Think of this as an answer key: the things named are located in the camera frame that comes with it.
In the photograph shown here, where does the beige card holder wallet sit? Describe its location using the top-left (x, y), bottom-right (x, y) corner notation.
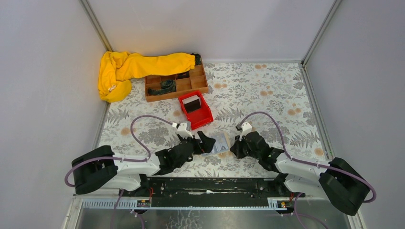
top-left (201, 132), bottom-right (231, 157)

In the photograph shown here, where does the red plastic bin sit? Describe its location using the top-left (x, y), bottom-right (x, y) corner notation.
top-left (178, 91), bottom-right (213, 130)

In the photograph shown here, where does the black card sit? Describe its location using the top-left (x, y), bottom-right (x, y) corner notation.
top-left (182, 96), bottom-right (201, 113)

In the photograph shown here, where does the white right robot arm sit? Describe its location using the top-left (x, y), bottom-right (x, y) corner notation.
top-left (230, 132), bottom-right (371, 216)

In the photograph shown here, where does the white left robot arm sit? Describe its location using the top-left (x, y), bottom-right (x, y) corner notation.
top-left (65, 131), bottom-right (216, 195)

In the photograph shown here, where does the wooden compartment tray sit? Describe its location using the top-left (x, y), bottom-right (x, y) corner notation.
top-left (144, 63), bottom-right (209, 102)

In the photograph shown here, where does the yellow cloth garment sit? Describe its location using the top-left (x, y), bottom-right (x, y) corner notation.
top-left (97, 52), bottom-right (201, 103)

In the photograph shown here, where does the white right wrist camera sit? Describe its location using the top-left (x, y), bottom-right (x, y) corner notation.
top-left (236, 122), bottom-right (253, 141)

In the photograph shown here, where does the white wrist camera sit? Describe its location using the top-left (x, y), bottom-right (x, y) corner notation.
top-left (236, 122), bottom-right (253, 141)
top-left (172, 121), bottom-right (193, 139)

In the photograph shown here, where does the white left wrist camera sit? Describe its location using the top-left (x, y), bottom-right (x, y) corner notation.
top-left (172, 121), bottom-right (193, 139)

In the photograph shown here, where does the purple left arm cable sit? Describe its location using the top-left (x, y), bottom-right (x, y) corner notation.
top-left (64, 115), bottom-right (181, 229)

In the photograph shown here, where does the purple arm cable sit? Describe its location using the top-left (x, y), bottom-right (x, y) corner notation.
top-left (64, 115), bottom-right (181, 229)
top-left (235, 111), bottom-right (377, 229)

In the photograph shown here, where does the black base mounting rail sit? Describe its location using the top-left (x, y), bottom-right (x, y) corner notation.
top-left (123, 177), bottom-right (296, 208)

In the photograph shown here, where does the dark strap in tray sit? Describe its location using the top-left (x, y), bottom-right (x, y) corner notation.
top-left (147, 79), bottom-right (177, 96)

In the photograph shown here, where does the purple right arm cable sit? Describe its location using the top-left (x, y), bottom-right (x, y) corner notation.
top-left (235, 111), bottom-right (377, 229)

